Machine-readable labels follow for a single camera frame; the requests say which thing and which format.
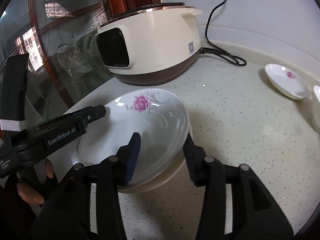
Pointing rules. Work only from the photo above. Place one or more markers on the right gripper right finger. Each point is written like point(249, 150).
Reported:
point(236, 204)

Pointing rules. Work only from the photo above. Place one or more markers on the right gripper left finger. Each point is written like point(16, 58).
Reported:
point(85, 204)

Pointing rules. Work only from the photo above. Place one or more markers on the oval floral white plate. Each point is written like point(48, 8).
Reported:
point(160, 158)

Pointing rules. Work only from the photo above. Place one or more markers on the large floral white plate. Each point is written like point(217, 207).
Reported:
point(162, 121)

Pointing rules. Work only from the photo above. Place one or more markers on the person's left hand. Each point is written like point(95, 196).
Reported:
point(35, 183)

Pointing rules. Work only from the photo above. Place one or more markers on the plain white bowl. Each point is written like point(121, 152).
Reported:
point(315, 108)

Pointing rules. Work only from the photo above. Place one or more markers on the glass cabinet door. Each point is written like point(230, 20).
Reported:
point(64, 64)

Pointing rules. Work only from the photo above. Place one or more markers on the small floral white plate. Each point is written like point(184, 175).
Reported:
point(287, 82)

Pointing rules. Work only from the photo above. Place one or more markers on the cream electric cooker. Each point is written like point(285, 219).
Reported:
point(151, 45)

